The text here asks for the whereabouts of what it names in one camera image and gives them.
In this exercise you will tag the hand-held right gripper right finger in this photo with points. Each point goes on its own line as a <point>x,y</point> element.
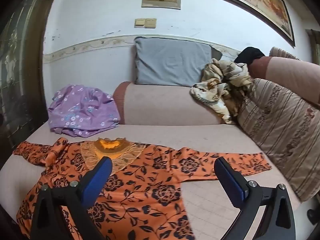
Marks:
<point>230,180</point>

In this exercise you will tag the striped beige cushion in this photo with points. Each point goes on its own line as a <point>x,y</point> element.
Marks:
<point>282,130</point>
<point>282,52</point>

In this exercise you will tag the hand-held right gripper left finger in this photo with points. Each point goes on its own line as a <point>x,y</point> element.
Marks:
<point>100,177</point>

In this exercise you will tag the grey pillow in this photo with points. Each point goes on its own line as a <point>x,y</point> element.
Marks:
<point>172,62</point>

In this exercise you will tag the beige light switch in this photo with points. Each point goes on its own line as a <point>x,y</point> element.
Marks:
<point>151,23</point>
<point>140,23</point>

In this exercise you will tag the orange black floral dress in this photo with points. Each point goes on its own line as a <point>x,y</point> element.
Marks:
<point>140,180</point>

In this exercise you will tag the beige floral crumpled cloth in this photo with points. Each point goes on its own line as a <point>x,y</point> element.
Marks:
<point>215,90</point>

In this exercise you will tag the brown wooden frame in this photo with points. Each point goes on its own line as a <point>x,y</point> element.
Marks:
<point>314,45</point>

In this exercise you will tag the purple floral cloth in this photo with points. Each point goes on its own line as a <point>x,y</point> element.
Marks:
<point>80,110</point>

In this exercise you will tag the black cloth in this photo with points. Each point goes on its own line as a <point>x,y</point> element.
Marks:
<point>250,55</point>

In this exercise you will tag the dark wooden door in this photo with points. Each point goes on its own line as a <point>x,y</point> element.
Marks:
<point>20,67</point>

